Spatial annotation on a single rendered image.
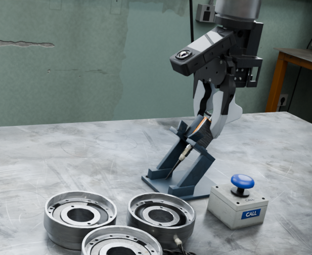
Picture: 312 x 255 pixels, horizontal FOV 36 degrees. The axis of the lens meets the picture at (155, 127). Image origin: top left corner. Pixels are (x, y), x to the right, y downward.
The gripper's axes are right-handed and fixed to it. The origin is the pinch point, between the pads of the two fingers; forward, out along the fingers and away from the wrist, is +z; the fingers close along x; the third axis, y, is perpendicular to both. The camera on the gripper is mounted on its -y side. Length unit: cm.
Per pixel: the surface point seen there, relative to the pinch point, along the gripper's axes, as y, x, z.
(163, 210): -13.9, -10.6, 9.0
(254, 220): 1.4, -15.4, 10.9
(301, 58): 160, 119, 15
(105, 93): 56, 148, 43
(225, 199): -3.2, -12.4, 7.8
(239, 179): -1.0, -12.4, 4.4
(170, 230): -16.9, -17.0, 8.2
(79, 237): -29.1, -13.0, 9.2
